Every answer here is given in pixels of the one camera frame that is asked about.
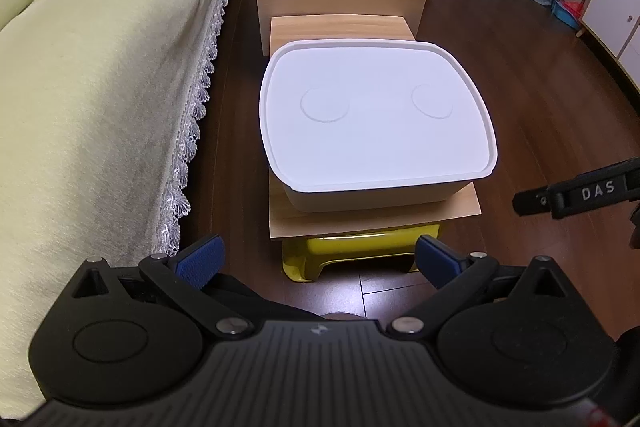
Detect white plastic storage bin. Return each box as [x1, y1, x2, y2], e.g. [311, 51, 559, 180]
[269, 169, 471, 213]

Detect light wooden board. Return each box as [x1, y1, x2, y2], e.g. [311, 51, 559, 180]
[259, 15, 497, 239]

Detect yellow plastic stool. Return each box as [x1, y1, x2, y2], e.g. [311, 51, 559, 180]
[282, 223, 440, 283]

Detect white drawer cabinet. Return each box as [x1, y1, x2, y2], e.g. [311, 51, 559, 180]
[580, 0, 640, 89]

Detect white bin lid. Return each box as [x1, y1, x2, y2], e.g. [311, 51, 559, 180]
[259, 39, 498, 193]

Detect green sofa cover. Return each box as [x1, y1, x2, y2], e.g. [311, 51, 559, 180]
[1, 0, 228, 419]

